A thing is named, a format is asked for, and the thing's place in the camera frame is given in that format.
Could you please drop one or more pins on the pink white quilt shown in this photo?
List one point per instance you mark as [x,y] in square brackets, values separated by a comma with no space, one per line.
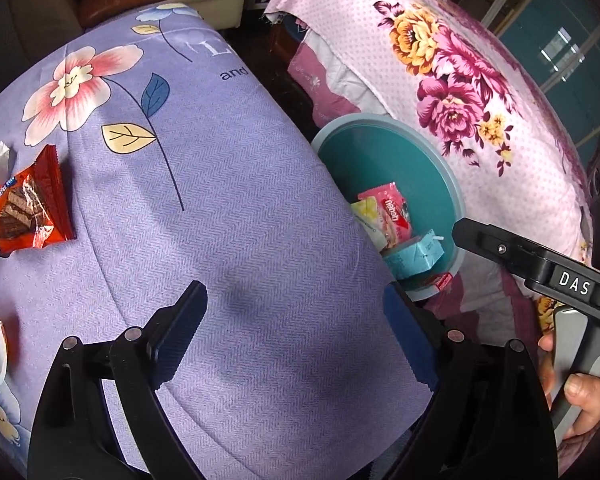
[330,80]

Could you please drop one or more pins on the light blue drink carton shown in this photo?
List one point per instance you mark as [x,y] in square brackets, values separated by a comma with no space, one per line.
[415,257]

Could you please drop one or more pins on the small red white packet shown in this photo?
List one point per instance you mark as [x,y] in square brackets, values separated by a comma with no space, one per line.
[439,281]

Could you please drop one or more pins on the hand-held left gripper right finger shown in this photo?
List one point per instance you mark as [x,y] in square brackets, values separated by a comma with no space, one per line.
[405,340]

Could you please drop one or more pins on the yellow snack packet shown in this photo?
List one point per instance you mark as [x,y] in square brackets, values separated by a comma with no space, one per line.
[367,220]

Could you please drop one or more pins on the purple floral cloth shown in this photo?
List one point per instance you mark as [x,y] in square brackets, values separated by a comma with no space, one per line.
[230,210]

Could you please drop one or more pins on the teal round bin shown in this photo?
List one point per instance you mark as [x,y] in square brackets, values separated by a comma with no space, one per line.
[405,160]

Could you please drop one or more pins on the orange chocolate snack packet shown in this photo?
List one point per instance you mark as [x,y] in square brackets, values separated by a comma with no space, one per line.
[27,205]

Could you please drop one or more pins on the pink floral blanket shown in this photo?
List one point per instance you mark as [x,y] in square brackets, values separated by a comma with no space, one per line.
[380,60]

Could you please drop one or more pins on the person's right hand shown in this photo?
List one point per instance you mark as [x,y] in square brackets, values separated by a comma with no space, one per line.
[592,395]

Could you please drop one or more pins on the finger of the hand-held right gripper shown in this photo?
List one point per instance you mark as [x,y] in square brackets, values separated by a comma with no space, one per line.
[500,250]

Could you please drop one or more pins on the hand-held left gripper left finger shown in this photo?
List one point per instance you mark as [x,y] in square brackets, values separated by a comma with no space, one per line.
[177,340]

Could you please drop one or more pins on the pink red snack packet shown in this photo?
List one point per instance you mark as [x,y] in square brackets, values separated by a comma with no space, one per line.
[392,215]

